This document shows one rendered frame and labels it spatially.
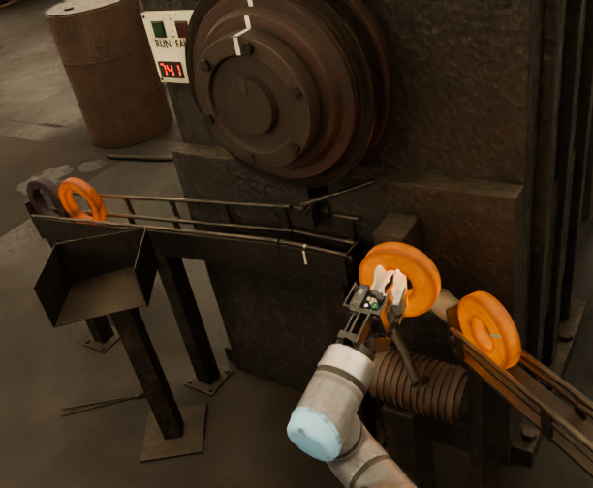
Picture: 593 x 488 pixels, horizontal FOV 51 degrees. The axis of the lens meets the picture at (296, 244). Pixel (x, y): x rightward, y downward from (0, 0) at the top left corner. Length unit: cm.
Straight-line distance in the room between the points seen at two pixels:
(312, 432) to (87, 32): 342
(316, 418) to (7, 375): 188
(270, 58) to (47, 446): 159
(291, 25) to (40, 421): 170
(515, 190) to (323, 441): 67
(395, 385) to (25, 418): 147
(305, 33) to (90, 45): 300
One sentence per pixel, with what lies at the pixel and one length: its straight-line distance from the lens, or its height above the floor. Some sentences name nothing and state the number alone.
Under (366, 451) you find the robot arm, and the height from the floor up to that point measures 70.
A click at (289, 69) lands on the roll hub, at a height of 120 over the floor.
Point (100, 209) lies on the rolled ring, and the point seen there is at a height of 66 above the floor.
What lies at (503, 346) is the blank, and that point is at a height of 73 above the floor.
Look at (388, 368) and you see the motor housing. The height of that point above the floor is 52.
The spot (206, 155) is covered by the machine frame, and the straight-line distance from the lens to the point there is 172.
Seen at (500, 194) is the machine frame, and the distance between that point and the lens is 135.
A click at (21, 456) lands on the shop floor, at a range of 236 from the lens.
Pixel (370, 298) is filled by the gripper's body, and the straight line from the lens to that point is 109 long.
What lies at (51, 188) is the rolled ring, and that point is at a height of 70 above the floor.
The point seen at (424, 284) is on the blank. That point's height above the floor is 84.
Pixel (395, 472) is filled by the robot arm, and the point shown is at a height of 70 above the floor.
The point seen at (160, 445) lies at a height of 1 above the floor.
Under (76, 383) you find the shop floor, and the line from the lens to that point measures 251.
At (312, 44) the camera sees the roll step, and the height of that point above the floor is 122.
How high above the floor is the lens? 156
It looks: 33 degrees down
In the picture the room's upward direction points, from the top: 12 degrees counter-clockwise
